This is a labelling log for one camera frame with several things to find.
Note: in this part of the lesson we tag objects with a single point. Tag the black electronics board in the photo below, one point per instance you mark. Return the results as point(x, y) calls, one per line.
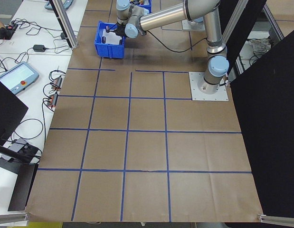
point(10, 32)

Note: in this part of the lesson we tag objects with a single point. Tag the black orange adapter box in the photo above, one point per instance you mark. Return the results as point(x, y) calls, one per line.
point(57, 82)
point(52, 99)

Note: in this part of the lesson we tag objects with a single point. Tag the black monitor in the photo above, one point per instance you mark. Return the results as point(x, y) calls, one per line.
point(6, 114)

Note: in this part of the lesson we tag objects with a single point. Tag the black monitor stand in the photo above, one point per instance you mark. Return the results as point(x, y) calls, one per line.
point(9, 166)

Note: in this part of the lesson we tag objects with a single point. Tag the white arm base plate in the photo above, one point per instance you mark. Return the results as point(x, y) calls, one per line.
point(187, 27)
point(196, 95)

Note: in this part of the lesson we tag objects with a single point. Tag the black battery box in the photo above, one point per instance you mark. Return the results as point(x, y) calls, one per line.
point(107, 29)
point(104, 39)
point(120, 41)

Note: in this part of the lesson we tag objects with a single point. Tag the aluminium profile post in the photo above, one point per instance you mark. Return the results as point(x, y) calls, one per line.
point(68, 31)

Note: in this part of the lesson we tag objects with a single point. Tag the black frame cover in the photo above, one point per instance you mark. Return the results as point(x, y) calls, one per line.
point(268, 118)

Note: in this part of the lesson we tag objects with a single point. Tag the black power adapter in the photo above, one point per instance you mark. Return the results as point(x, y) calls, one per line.
point(39, 48)
point(63, 36)

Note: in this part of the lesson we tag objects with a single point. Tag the crumpled grey cloth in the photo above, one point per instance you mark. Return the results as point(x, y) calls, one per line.
point(259, 46)

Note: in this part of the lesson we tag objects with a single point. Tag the blue bin with battery boxes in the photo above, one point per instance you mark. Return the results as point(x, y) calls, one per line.
point(108, 51)

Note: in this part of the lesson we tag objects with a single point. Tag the dark flat panel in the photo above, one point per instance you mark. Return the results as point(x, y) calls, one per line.
point(22, 190)

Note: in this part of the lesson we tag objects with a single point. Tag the blue bin with mixed parts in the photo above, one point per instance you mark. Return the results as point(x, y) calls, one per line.
point(149, 7)

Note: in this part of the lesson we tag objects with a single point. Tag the light blue teach pendant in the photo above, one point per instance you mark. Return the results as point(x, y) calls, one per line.
point(48, 4)
point(18, 76)

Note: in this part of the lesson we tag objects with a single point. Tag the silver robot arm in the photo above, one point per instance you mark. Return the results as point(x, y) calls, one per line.
point(161, 16)

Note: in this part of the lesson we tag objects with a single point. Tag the aluminium profile bar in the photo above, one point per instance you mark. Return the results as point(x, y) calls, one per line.
point(11, 217)
point(273, 21)
point(277, 218)
point(234, 21)

